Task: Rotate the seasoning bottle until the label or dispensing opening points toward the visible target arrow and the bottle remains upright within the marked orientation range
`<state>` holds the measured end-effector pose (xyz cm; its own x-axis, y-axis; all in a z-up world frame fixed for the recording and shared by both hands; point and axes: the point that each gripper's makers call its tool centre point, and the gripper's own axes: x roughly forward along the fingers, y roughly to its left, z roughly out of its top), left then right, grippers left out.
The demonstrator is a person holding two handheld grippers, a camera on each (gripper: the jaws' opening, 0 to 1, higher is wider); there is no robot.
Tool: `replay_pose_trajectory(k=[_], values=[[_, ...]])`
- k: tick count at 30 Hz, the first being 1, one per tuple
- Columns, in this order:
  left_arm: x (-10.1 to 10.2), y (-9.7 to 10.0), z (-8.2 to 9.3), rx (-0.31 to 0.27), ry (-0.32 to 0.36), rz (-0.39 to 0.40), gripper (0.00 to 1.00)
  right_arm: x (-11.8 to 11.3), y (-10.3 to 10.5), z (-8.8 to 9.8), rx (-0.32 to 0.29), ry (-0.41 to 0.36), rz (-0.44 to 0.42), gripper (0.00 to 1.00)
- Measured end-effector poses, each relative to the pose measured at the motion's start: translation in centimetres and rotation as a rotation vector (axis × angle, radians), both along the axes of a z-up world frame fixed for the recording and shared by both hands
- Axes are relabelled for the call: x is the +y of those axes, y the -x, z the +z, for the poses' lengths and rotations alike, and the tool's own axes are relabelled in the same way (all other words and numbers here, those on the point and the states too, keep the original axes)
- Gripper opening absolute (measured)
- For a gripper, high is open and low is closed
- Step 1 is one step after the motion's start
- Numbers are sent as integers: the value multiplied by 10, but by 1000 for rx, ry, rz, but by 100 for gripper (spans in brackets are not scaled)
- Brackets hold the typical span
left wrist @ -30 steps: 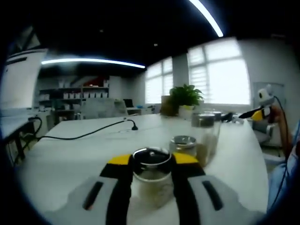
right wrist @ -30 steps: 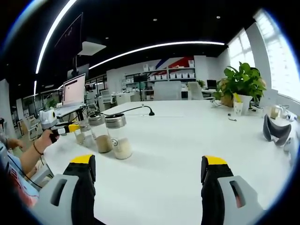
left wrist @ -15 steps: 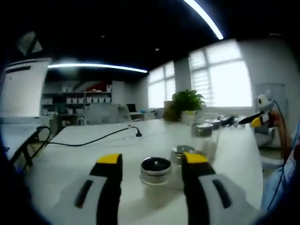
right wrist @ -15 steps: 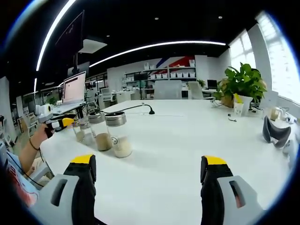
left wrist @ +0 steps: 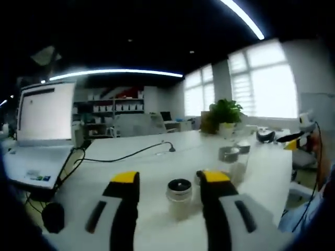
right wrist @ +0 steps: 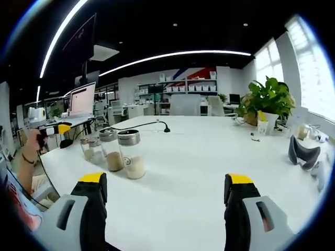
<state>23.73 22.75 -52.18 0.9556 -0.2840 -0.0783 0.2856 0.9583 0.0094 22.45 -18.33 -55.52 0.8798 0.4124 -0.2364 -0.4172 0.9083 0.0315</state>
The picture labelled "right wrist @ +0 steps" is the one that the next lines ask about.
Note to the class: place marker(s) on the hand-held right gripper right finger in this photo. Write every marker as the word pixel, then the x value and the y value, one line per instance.
pixel 236 217

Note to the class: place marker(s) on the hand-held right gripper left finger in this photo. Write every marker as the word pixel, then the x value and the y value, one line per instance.
pixel 93 214

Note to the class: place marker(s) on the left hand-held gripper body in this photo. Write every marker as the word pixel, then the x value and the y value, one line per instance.
pixel 36 114

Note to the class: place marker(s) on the small seasoning bottle beige contents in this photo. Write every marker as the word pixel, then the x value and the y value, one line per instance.
pixel 86 153

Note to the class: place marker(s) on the small seasoning bottle white contents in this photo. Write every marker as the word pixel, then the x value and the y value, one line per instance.
pixel 96 157

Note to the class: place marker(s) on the tall seasoning bottle brown contents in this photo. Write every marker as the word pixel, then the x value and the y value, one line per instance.
pixel 113 160

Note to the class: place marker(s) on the tall seasoning bottle white contents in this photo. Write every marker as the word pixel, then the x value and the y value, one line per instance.
pixel 133 167

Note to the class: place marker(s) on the person's left hand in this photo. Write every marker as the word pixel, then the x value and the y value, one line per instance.
pixel 34 142

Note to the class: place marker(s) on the small background potted plant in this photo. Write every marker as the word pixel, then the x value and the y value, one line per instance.
pixel 55 113
pixel 222 97

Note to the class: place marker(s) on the black computer mouse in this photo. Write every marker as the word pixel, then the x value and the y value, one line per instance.
pixel 66 143

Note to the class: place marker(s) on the short ceiling light strip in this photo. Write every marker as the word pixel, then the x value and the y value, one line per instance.
pixel 38 94

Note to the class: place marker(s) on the white laptop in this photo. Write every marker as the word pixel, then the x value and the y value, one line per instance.
pixel 82 100

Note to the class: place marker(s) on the hanging ceiling monitor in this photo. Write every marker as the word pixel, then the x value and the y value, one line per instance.
pixel 87 78

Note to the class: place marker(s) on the white office chair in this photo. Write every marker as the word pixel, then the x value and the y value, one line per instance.
pixel 217 105
pixel 117 108

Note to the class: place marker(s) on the person in blue shirt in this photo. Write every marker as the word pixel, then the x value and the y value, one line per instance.
pixel 21 209

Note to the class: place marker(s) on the small white black clip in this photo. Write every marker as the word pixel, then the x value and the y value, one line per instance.
pixel 255 138

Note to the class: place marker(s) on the white ceiling light strip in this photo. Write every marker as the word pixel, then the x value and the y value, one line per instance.
pixel 178 54
pixel 60 31

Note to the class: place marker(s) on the white ceiling air vent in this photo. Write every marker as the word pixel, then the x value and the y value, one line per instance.
pixel 104 52

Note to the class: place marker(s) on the black ceiling screen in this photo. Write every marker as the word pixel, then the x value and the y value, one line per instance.
pixel 81 36

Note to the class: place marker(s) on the white handheld controller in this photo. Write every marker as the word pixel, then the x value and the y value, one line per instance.
pixel 319 176

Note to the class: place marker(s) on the small white paper bag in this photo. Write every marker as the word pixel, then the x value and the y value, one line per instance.
pixel 262 125

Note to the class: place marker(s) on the brown cardboard box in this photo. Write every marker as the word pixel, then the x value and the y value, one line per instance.
pixel 250 115

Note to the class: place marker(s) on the black monitor on pole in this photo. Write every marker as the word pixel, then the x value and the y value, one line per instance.
pixel 155 90

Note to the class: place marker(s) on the clear jar beige contents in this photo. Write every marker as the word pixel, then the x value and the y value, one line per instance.
pixel 303 132

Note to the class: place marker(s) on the green potted plant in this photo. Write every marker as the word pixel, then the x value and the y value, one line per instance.
pixel 269 98

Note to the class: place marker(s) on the grey mesh office chair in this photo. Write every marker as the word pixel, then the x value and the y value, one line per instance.
pixel 184 104

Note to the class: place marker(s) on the white storage shelf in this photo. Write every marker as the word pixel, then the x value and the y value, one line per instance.
pixel 186 83

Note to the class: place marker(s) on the row of white storage bins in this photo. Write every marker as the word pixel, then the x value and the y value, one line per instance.
pixel 193 88

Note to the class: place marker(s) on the window with white blinds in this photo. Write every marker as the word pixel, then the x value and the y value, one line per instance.
pixel 269 65
pixel 314 73

